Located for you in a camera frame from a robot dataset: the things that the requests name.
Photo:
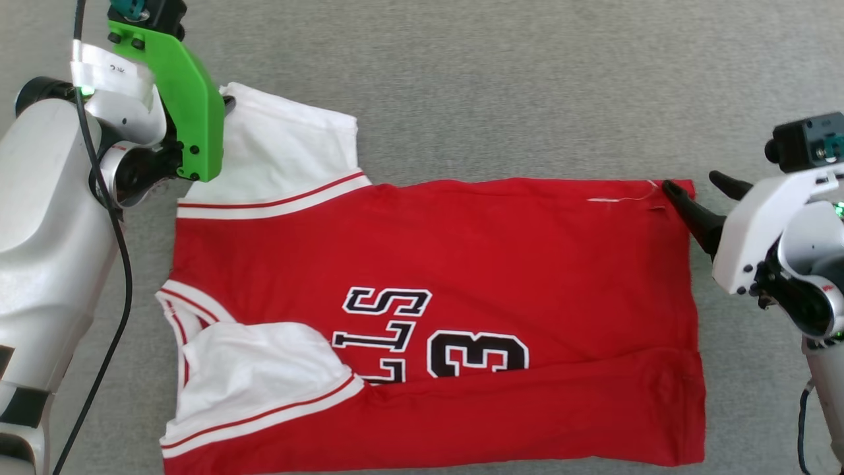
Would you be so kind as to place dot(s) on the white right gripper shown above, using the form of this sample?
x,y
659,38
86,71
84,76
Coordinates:
x,y
748,231

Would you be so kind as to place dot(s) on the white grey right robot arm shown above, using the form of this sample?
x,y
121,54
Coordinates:
x,y
817,264

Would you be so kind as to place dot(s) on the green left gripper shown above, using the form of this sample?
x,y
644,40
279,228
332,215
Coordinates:
x,y
191,105

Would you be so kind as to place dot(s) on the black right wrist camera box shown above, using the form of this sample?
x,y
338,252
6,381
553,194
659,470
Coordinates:
x,y
801,142

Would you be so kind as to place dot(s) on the red white basketball jersey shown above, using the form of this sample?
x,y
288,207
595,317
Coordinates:
x,y
494,264

